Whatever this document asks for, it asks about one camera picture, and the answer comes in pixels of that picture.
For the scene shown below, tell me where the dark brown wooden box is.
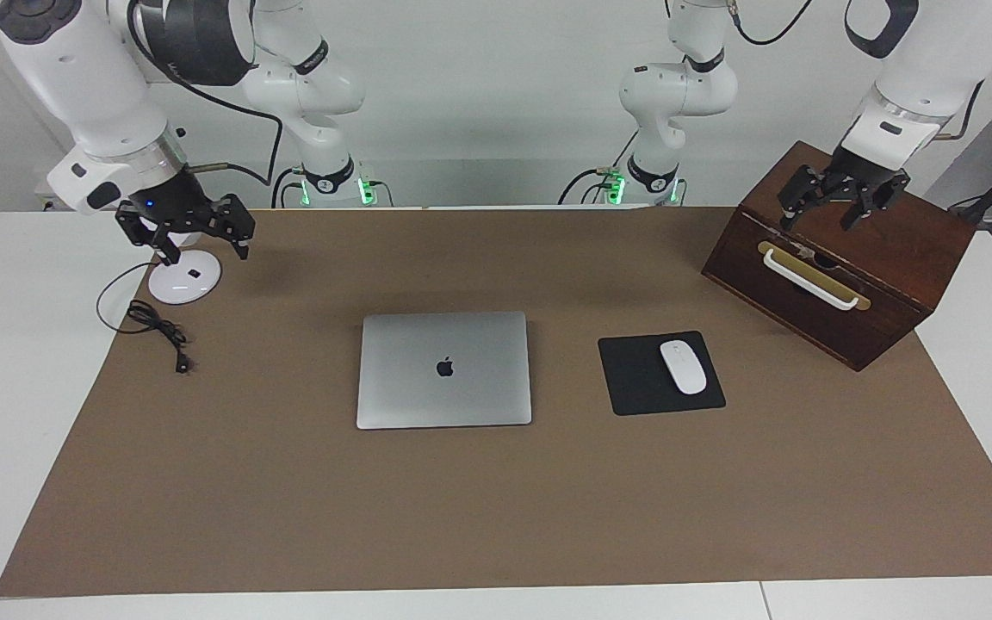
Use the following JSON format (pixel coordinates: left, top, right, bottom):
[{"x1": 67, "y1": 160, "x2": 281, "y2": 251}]
[{"x1": 701, "y1": 140, "x2": 977, "y2": 373}]

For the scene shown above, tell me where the brown table mat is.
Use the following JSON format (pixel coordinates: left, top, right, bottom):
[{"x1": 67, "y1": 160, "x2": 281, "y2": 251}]
[{"x1": 0, "y1": 207, "x2": 992, "y2": 598}]

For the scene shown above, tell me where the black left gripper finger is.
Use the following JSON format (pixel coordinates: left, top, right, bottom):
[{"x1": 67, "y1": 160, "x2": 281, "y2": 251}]
[
  {"x1": 778, "y1": 165, "x2": 841, "y2": 229},
  {"x1": 840, "y1": 172, "x2": 910, "y2": 229}
]

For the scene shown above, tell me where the white computer mouse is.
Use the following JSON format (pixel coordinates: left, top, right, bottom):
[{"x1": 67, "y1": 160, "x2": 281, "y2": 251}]
[{"x1": 659, "y1": 339, "x2": 710, "y2": 396}]

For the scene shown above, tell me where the white desk lamp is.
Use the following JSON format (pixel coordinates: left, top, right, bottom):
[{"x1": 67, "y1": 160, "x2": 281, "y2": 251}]
[{"x1": 139, "y1": 220, "x2": 223, "y2": 305}]

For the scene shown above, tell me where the silver grey laptop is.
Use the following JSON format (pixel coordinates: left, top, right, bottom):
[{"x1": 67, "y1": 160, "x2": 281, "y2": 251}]
[{"x1": 356, "y1": 311, "x2": 534, "y2": 431}]

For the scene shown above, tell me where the black mouse pad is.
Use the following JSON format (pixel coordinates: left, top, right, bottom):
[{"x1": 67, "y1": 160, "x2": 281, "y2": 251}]
[{"x1": 597, "y1": 330, "x2": 728, "y2": 417}]

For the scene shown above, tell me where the gold handle plate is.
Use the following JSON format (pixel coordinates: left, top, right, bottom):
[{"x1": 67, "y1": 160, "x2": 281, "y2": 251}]
[{"x1": 757, "y1": 239, "x2": 873, "y2": 312}]

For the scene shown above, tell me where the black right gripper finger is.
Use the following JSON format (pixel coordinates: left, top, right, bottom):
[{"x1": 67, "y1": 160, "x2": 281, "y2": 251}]
[
  {"x1": 208, "y1": 194, "x2": 256, "y2": 261},
  {"x1": 115, "y1": 205, "x2": 183, "y2": 266}
]

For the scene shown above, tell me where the black lamp power cable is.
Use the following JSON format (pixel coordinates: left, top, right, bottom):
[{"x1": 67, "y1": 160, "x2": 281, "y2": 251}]
[{"x1": 96, "y1": 261, "x2": 195, "y2": 375}]

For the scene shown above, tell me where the white box handle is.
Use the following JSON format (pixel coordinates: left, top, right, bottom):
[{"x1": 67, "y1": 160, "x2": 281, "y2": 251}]
[{"x1": 761, "y1": 248, "x2": 860, "y2": 311}]

